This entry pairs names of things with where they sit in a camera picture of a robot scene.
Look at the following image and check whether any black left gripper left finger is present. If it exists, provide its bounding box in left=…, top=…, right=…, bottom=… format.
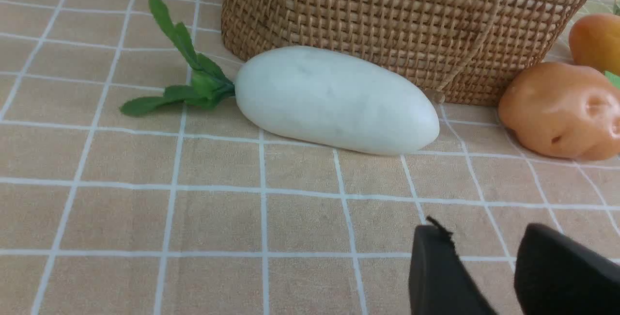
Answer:
left=409, top=216, right=496, bottom=315

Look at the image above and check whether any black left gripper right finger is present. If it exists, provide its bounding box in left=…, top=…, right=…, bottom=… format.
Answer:
left=514, top=223, right=620, bottom=315

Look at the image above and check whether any tan potato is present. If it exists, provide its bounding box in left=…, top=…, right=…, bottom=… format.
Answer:
left=498, top=62, right=620, bottom=161

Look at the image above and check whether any white radish with green leaves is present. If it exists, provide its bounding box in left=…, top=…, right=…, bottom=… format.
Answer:
left=120, top=0, right=440, bottom=156

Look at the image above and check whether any yellow orange mango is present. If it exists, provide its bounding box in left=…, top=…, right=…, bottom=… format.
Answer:
left=568, top=13, right=620, bottom=75

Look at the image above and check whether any green toy cube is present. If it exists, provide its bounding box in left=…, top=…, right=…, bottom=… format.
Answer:
left=604, top=71, right=620, bottom=89

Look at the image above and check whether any woven wicker basket green lining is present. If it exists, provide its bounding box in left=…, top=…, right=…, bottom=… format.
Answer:
left=221, top=0, right=587, bottom=107

